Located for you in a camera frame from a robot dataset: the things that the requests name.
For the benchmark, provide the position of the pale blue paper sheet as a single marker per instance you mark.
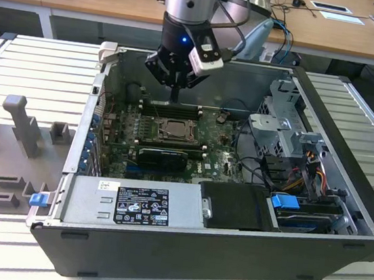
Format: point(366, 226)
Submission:
point(342, 17)

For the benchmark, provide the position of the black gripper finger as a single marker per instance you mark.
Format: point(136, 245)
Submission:
point(161, 70)
point(190, 81)

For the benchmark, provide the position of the green motherboard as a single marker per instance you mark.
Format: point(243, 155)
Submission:
point(219, 157)

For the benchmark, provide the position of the black PC case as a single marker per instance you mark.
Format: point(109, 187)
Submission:
point(158, 263)

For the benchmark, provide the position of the silver power supply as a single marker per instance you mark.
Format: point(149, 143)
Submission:
point(80, 202)

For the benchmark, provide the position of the blue case clip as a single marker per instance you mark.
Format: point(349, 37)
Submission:
point(38, 200)

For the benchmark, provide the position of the silver drive cage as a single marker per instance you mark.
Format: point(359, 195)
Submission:
point(277, 130)

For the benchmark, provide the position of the blue expansion slot retainer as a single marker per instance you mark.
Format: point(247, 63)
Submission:
point(89, 141)

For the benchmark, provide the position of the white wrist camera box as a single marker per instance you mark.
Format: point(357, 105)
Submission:
point(205, 63)

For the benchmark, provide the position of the CPU socket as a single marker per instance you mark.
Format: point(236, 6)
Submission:
point(157, 136)

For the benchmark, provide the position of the round coin battery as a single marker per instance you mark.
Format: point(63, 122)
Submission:
point(221, 117)

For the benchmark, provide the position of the black plastic shroud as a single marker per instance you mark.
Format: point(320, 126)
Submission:
point(233, 207)

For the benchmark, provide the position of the blue disk carrier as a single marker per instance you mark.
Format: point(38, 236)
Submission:
point(285, 201)

